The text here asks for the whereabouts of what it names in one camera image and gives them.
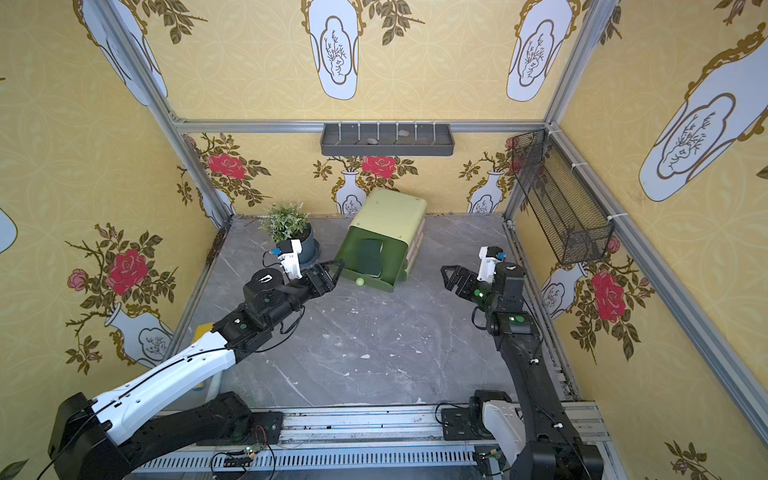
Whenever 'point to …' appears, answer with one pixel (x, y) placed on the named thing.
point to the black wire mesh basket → (568, 216)
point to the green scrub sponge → (370, 257)
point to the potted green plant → (289, 221)
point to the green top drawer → (394, 261)
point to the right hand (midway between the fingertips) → (452, 274)
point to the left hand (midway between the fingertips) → (343, 266)
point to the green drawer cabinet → (395, 217)
